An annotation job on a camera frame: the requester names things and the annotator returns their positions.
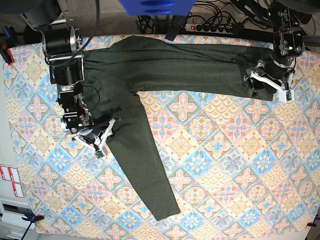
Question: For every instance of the blue clamp bottom left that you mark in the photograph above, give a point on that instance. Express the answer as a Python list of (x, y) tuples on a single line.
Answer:
[(31, 218)]

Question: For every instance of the black remote control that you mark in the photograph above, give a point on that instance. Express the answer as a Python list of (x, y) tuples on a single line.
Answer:
[(177, 23)]

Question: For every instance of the blue clamp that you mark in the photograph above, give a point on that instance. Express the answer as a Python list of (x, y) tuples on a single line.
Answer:
[(31, 218), (5, 51)]

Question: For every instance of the black power strip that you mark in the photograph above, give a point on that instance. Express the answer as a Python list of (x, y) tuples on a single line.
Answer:
[(207, 28)]

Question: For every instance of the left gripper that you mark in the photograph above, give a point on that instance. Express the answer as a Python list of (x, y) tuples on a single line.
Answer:
[(273, 77)]

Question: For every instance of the blue plastic box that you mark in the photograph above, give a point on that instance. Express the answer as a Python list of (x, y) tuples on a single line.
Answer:
[(157, 7)]

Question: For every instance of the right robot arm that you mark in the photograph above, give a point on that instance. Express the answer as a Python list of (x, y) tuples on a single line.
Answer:
[(62, 46)]

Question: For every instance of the blue clamp top left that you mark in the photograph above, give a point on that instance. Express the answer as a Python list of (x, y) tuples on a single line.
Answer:
[(5, 51)]

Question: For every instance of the red clamp bottom right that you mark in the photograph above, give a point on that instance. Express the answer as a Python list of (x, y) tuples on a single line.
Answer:
[(311, 224)]

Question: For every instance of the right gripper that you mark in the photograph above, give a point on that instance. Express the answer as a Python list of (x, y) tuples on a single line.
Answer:
[(94, 136)]

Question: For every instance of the patterned pastel tablecloth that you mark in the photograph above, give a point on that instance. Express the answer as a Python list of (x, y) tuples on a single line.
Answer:
[(239, 168)]

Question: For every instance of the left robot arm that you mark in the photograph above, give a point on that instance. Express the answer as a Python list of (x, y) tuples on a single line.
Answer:
[(287, 34)]

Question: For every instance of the red white label stickers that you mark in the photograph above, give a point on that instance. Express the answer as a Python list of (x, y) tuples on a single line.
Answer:
[(11, 180)]

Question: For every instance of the dark green long-sleeve shirt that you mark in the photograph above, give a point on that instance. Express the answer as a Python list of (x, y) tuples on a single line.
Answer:
[(140, 64)]

